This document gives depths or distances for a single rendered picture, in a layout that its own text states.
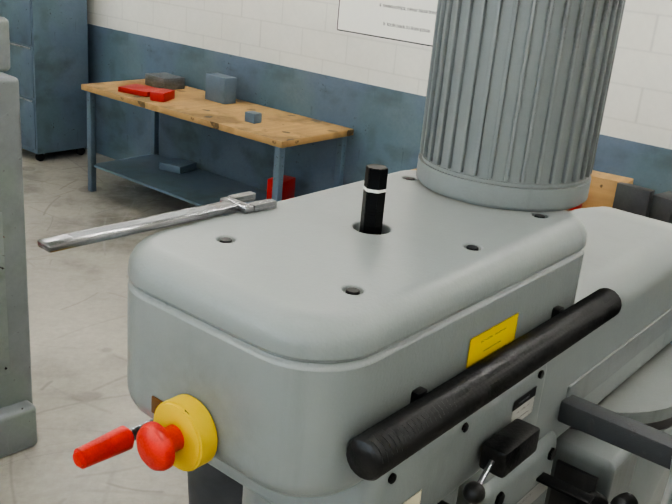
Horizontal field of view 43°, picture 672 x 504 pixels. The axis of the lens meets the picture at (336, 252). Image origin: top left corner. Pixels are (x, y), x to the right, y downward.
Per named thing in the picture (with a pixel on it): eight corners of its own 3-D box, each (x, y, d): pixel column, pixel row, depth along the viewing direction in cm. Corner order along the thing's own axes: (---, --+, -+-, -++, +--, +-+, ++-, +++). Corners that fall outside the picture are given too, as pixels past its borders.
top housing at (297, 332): (310, 532, 64) (327, 341, 58) (98, 398, 79) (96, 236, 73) (578, 346, 98) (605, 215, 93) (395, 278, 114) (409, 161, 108)
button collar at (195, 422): (199, 484, 68) (201, 419, 66) (151, 453, 72) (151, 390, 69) (217, 474, 70) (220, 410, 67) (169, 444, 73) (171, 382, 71)
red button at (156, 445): (161, 484, 66) (162, 440, 65) (129, 462, 68) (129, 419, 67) (194, 467, 68) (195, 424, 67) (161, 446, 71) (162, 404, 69)
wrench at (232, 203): (55, 257, 68) (55, 248, 68) (30, 243, 70) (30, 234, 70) (276, 207, 85) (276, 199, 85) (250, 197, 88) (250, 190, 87)
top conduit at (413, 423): (378, 490, 62) (383, 449, 61) (334, 466, 65) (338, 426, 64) (619, 321, 96) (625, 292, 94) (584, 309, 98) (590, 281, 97)
